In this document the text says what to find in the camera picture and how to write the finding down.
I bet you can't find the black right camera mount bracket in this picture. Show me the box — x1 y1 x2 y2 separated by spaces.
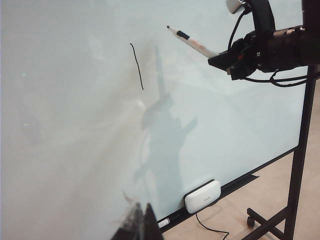
246 0 278 35

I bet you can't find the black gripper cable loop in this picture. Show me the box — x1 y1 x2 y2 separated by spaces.
242 69 310 88

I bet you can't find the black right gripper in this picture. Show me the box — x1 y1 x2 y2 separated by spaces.
207 30 275 81

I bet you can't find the white capped marker pen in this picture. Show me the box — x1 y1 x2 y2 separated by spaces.
157 217 172 228

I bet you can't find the white glass whiteboard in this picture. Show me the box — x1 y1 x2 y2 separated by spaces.
0 0 310 240

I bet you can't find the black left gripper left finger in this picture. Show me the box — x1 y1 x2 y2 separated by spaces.
109 201 146 240

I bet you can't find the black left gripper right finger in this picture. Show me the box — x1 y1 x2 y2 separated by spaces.
144 202 164 240

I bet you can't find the white black-banded whiteboard marker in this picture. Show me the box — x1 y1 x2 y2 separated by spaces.
166 24 220 57

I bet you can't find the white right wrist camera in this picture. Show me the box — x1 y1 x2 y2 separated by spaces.
225 0 248 15

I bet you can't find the thin black camera cable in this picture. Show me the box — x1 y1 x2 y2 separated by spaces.
227 9 248 51

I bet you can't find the black marker tray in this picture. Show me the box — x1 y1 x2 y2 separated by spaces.
159 174 261 227

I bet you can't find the white rectangular whiteboard eraser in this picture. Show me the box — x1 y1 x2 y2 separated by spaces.
183 179 222 215

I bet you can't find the black power cable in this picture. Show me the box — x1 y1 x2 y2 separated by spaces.
195 211 230 240

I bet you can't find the black whiteboard stand frame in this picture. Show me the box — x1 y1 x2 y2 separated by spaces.
246 0 320 240

